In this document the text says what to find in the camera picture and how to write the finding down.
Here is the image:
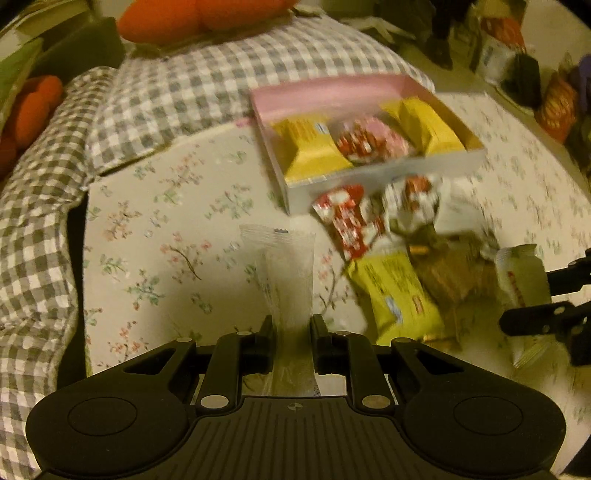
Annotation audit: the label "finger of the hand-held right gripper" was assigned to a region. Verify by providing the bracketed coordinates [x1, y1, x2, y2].
[545, 249, 591, 296]
[501, 302, 591, 337]

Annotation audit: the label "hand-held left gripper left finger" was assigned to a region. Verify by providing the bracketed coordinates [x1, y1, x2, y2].
[117, 316, 275, 411]

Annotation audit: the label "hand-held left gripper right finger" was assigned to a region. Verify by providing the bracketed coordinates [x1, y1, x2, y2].
[310, 315, 467, 411]

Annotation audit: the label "white red label packet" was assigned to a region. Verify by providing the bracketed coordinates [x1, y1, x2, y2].
[493, 244, 554, 369]

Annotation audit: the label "translucent white snack packet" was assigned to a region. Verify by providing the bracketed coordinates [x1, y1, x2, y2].
[239, 224, 324, 398]

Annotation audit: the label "clear brown pastry packet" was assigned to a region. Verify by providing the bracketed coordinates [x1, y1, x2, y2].
[413, 247, 500, 308]

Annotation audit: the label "small yellow snack packet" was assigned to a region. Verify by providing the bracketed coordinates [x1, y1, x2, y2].
[346, 254, 446, 344]

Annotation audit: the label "white nut print packet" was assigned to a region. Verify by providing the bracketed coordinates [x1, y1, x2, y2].
[381, 175, 445, 241]
[434, 178, 490, 243]

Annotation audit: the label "small red snack packet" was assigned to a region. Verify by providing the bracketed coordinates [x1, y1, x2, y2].
[311, 185, 387, 261]

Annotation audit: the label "pink cardboard box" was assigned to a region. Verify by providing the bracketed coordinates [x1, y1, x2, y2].
[249, 75, 485, 215]

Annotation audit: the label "large yellow snack packet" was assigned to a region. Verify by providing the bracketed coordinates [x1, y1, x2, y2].
[271, 117, 354, 185]

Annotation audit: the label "red and white snack packet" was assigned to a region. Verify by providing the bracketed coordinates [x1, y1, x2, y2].
[335, 124, 384, 164]

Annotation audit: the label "plain yellow snack packet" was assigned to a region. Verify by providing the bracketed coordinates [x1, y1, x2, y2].
[381, 98, 465, 155]

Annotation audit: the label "clear pink snack packet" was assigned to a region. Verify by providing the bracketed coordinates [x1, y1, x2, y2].
[355, 115, 414, 160]

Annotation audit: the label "floral tablecloth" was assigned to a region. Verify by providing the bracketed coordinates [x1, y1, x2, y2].
[83, 90, 591, 435]

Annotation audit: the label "white bag with orange print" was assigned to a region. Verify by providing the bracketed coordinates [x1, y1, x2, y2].
[475, 16, 528, 86]

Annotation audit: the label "grey checkered cushion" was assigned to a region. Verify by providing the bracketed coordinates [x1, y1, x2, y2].
[85, 13, 437, 176]
[0, 67, 122, 468]

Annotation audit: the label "small orange pumpkin cushion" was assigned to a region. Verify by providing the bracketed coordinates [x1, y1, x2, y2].
[0, 75, 64, 171]

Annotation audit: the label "large orange pumpkin cushion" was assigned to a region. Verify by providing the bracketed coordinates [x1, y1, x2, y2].
[116, 0, 300, 44]

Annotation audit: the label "green branch pattern pillow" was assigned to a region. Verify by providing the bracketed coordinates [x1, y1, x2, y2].
[0, 37, 45, 121]

